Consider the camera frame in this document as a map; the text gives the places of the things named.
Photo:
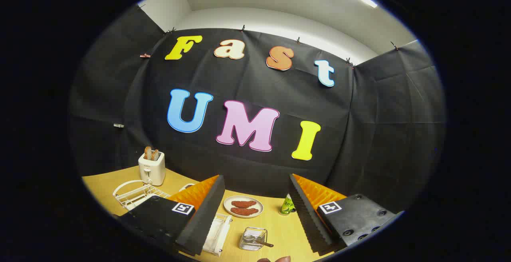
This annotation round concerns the toasted bread slice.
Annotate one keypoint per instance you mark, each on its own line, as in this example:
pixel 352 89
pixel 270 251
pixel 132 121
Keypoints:
pixel 155 155
pixel 147 153

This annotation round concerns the white toaster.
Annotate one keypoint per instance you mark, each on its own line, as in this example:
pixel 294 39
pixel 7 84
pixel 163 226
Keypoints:
pixel 151 172

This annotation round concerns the white plate with patties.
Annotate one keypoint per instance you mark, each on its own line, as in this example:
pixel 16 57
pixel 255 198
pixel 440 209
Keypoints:
pixel 257 210

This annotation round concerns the green drink bottle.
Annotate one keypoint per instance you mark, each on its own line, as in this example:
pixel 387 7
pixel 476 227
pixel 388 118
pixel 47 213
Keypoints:
pixel 286 206

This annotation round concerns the brown meat patty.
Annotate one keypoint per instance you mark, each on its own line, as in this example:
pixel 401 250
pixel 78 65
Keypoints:
pixel 244 211
pixel 243 204

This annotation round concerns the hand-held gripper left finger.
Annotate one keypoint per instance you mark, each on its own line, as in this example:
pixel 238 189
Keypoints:
pixel 203 214

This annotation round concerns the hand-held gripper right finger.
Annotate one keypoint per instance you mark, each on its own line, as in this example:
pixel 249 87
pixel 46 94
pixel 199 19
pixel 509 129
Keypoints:
pixel 309 218

